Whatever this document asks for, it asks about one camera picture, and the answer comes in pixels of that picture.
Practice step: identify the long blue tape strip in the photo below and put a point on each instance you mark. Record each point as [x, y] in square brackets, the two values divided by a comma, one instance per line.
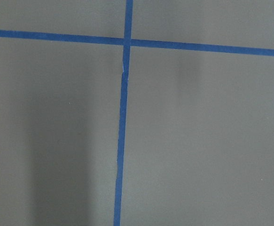
[122, 112]

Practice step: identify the brown paper table cover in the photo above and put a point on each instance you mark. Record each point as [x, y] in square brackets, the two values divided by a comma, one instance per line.
[199, 136]

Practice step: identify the crossing blue tape strip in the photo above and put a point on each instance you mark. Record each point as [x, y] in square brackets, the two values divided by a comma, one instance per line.
[135, 42]

